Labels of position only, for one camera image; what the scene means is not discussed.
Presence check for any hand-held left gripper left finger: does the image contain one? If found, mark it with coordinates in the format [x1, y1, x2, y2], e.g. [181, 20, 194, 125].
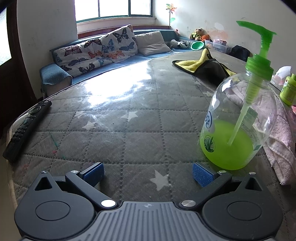
[34, 162, 117, 210]

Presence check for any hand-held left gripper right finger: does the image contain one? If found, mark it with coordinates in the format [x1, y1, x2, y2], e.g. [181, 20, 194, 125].
[179, 162, 263, 209]

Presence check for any clear pump soap bottle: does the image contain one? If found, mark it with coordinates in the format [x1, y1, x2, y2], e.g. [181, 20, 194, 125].
[199, 20, 277, 171]

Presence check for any pale pink towel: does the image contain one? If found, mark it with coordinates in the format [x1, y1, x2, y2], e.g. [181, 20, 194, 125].
[228, 80, 296, 186]

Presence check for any grey quilted star tablecloth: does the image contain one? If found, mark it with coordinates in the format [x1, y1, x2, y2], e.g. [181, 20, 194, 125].
[7, 50, 296, 241]

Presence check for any black remote control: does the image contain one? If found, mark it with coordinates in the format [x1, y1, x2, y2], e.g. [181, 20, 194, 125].
[2, 100, 52, 163]

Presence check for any yellow and grey microfiber cloth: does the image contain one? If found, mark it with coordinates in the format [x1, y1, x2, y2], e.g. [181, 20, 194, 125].
[172, 48, 237, 86]

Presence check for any blue sofa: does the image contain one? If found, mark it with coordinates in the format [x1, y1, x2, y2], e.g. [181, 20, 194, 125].
[39, 29, 206, 93]

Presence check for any green capped bottle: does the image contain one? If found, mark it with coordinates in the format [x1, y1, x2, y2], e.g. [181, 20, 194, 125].
[279, 74, 296, 106]

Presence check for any dark wooden door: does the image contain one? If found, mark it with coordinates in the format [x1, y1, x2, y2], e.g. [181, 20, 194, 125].
[0, 0, 38, 130]

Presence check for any black backpack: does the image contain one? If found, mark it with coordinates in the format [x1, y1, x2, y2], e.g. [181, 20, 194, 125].
[229, 45, 251, 62]

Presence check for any white tissue pack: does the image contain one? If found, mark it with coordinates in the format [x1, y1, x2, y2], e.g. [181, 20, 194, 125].
[270, 66, 292, 87]

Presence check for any clear storage box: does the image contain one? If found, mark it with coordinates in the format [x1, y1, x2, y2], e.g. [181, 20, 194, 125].
[212, 38, 232, 54]

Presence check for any black and white plush toy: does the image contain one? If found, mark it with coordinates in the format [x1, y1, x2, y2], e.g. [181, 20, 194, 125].
[170, 39, 188, 49]

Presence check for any teddy bear in green clothes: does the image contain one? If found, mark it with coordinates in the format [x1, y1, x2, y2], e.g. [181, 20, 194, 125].
[190, 28, 204, 41]

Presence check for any beige cushion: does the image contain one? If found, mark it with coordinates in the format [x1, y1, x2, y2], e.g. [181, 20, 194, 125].
[135, 31, 171, 56]

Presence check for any green framed window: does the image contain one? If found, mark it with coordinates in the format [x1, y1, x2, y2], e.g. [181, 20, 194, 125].
[75, 0, 158, 22]

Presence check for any colourful pinwheel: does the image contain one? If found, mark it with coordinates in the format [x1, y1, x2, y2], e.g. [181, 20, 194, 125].
[166, 3, 178, 29]

